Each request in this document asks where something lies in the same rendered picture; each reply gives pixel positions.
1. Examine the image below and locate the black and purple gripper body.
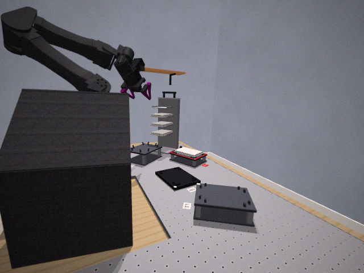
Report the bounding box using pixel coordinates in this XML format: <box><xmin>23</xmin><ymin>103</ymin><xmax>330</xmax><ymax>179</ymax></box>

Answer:
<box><xmin>121</xmin><ymin>69</ymin><xmax>149</xmax><ymax>93</ymax></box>

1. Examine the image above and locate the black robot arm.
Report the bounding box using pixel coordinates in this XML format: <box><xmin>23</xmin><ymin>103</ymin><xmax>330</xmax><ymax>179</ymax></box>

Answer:
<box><xmin>1</xmin><ymin>6</ymin><xmax>145</xmax><ymax>92</ymax></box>

